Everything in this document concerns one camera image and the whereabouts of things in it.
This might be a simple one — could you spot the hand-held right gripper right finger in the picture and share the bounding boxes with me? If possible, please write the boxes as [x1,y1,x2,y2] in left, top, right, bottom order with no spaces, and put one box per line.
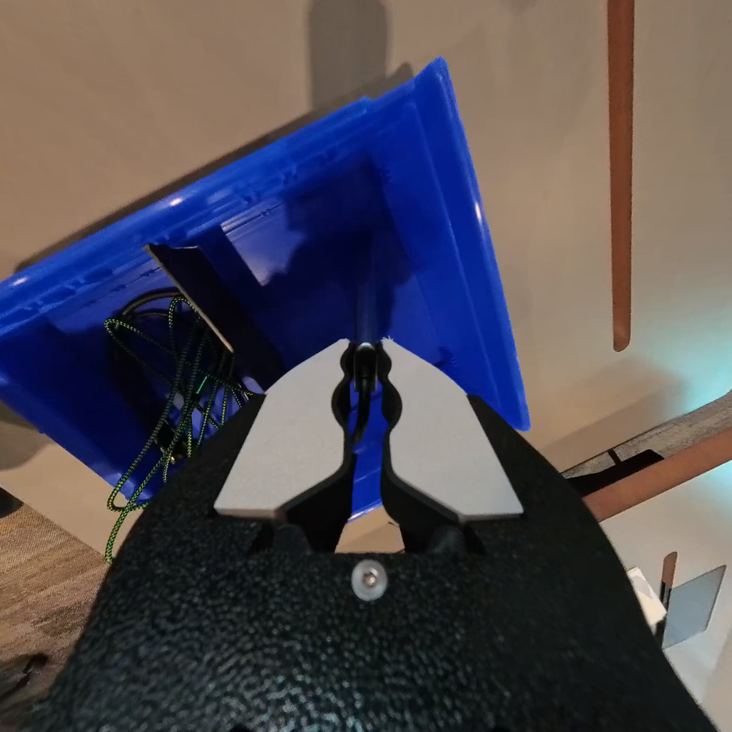
[380,339,525,553]

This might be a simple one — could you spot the blue plastic bin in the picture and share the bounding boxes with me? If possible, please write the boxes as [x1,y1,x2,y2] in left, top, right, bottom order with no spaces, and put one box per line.
[0,56,531,520]

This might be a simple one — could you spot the green braided cable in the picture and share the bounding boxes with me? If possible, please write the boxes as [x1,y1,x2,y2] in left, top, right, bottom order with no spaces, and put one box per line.
[104,294,255,564]

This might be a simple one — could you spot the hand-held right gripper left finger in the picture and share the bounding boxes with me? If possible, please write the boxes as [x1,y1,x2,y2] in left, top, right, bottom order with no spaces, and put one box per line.
[214,339,356,551]

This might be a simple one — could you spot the black usb hub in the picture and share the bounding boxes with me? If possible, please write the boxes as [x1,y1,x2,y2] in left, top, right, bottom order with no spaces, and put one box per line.
[350,240,401,453]

